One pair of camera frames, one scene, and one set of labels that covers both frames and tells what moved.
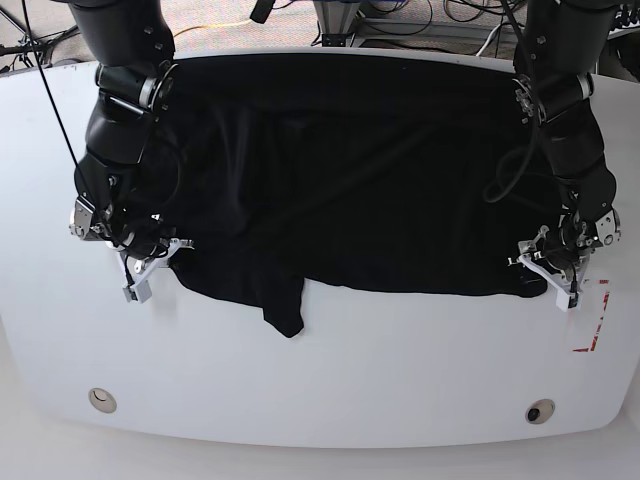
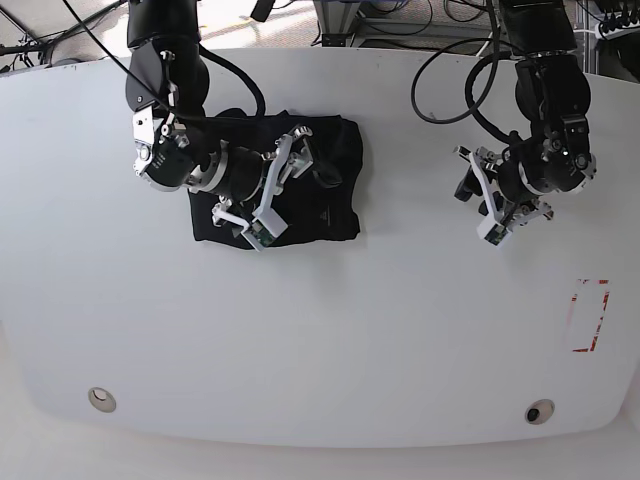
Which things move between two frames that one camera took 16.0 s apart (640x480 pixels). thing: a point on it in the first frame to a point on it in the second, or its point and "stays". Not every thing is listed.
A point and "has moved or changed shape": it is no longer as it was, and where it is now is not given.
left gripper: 144,249 to 250,177
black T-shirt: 377,172 has moved or changed shape
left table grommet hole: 102,400 stays
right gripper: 564,261 to 510,199
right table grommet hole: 540,411 stays
